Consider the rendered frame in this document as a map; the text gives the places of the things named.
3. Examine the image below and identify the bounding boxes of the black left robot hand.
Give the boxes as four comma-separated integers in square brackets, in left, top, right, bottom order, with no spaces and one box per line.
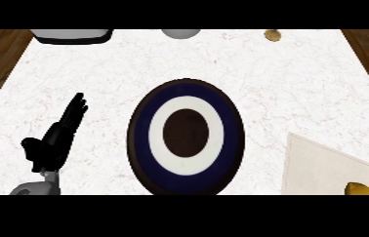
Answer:
[21,92,90,175]

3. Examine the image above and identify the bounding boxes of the blue and white ringed plate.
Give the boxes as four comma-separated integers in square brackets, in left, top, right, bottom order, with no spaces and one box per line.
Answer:
[126,78,247,196]

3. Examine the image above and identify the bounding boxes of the beige placemat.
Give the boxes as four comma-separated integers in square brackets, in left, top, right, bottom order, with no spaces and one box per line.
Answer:
[281,132,369,196]

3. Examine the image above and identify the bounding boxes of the yellow cupcake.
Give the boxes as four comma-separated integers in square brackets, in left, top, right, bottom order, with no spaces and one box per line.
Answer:
[343,181,369,196]

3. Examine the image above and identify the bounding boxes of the grey round object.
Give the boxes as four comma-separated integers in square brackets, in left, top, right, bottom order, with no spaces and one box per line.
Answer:
[160,29,202,40]

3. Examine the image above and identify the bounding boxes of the small tan round object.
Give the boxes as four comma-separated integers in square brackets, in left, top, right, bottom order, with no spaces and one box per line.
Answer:
[263,29,284,43]

